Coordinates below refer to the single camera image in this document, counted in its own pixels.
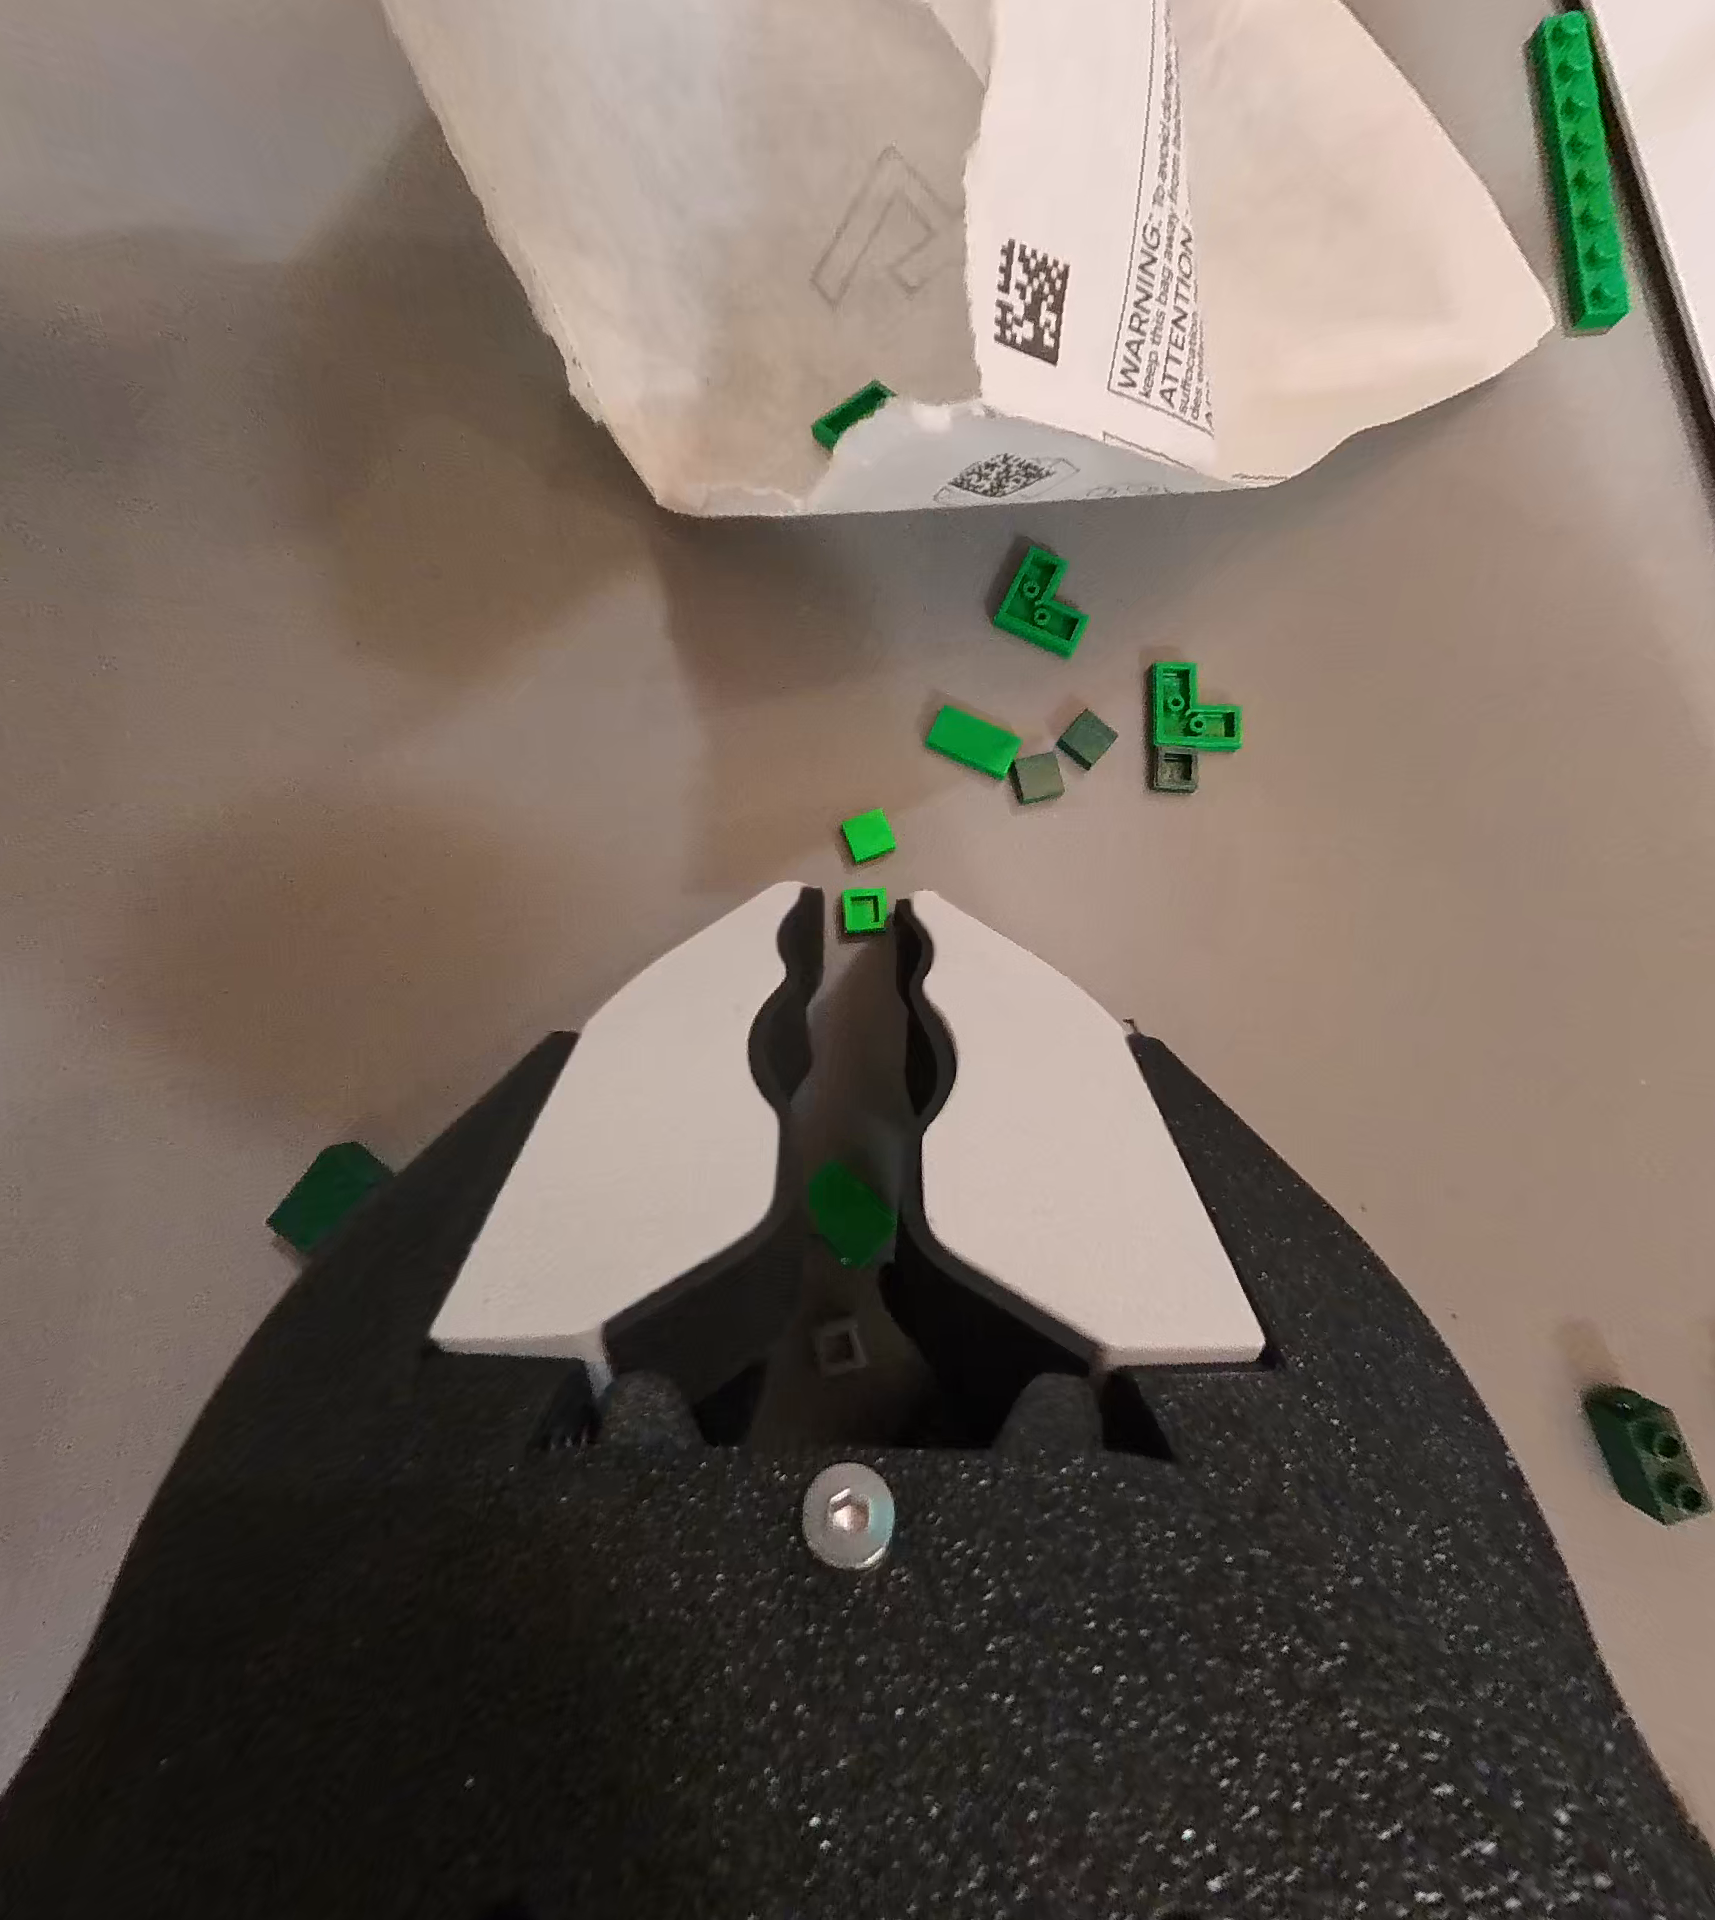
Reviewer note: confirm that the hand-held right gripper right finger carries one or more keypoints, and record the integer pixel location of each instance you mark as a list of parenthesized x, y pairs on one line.
[(1082, 1170)]

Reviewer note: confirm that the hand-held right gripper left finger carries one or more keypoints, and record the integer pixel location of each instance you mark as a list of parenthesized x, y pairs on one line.
[(618, 1170)]

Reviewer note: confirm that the small green square tile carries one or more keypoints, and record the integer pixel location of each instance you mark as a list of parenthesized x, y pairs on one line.
[(852, 912), (868, 837)]

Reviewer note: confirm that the green L-shaped plate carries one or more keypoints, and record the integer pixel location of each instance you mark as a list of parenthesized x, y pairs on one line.
[(1176, 705), (1026, 608)]

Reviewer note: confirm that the white paper bag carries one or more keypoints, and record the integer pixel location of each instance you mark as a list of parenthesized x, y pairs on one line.
[(678, 224)]

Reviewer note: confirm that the grey desk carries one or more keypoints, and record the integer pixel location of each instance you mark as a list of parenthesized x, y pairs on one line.
[(196, 601)]

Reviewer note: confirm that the green rectangular tile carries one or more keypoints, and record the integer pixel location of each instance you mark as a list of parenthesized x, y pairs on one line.
[(972, 740), (848, 1212)]

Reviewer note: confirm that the grey-green square tile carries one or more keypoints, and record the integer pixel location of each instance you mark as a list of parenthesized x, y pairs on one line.
[(1038, 779), (838, 1347), (1086, 738)]

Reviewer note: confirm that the dark green brick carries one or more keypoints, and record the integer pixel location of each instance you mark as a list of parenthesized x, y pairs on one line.
[(1646, 1455), (324, 1192)]

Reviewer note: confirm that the small green brick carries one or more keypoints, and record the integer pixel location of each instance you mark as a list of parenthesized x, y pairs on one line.
[(852, 416)]

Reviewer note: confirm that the long green brick plate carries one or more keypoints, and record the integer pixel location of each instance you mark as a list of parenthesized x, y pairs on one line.
[(1580, 181)]

